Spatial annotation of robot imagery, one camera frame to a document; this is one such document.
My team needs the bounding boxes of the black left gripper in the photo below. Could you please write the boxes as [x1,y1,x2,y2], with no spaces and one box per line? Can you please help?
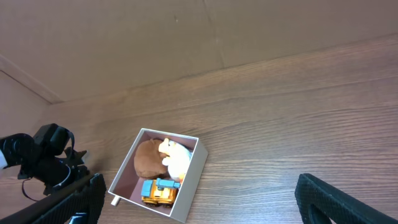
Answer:
[43,147,90,195]

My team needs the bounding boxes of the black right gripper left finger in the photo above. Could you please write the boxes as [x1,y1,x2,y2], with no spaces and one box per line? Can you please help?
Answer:
[1,173,106,224]

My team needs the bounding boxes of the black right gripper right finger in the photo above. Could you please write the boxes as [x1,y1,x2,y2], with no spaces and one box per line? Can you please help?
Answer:
[295,173,397,224]

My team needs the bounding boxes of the white cardboard box pink inside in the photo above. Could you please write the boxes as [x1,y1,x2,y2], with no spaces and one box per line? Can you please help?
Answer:
[108,128,208,223]

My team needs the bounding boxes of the brown plush toy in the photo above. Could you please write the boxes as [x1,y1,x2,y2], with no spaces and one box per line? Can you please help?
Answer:
[134,139,170,179]

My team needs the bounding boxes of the yellow toy truck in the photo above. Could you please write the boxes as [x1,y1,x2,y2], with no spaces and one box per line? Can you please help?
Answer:
[141,178,181,208]

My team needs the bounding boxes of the white duck plush toy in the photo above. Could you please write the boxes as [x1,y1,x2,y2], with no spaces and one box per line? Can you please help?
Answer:
[159,138,192,183]

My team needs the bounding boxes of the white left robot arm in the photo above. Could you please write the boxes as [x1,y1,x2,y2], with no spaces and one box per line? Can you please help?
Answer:
[1,123,90,196]

